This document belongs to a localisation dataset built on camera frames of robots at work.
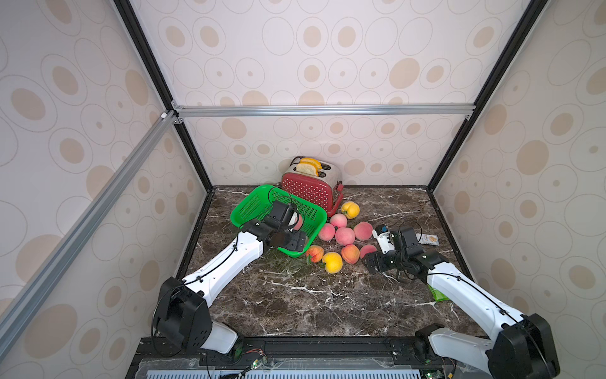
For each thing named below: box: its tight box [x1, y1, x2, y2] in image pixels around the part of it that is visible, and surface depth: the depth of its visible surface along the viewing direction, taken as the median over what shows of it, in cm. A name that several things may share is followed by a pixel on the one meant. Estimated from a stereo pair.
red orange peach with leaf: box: [306, 244, 325, 263], surface depth 92 cm
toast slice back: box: [299, 157, 323, 175], surface depth 102 cm
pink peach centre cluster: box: [334, 226, 356, 246], surface depth 98 cm
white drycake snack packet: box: [415, 233, 440, 246], surface depth 102 cm
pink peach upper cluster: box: [329, 213, 348, 229], surface depth 102 cm
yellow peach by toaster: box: [340, 201, 361, 220], surface depth 106 cm
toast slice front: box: [295, 162, 317, 177], surface depth 102 cm
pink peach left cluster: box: [318, 222, 336, 241], surface depth 99 cm
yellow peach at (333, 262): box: [321, 251, 344, 274], surface depth 91 cm
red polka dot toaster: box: [276, 157, 345, 218], surface depth 102 cm
